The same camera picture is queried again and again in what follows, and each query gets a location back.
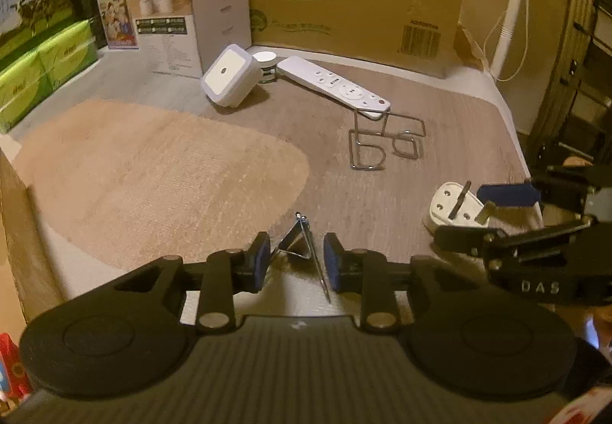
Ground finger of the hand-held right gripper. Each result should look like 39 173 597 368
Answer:
477 165 612 214
433 218 598 262

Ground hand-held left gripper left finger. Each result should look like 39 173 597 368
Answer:
112 232 271 334

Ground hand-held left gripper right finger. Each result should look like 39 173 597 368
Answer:
322 233 483 334

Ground white plug adapter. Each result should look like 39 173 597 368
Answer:
423 182 498 233

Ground white square night light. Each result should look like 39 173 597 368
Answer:
201 44 254 108

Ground small white-lid jar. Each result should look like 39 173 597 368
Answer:
252 52 278 85

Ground cardboard tray box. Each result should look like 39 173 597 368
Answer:
0 151 65 326

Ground red white packet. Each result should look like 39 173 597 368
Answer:
559 386 612 424

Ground white fan stand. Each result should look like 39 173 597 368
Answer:
490 0 534 80

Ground dark slatted cabinet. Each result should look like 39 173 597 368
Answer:
526 0 612 157

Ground white remote control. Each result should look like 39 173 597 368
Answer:
277 57 392 119

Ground white product box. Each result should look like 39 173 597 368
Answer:
124 0 252 79

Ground red packets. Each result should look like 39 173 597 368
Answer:
0 333 30 406

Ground green tissue pack bundle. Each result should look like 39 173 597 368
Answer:
0 20 99 134

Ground metal wire holder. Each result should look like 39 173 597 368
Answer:
348 107 426 171

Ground white power cable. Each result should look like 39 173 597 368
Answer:
483 8 527 83

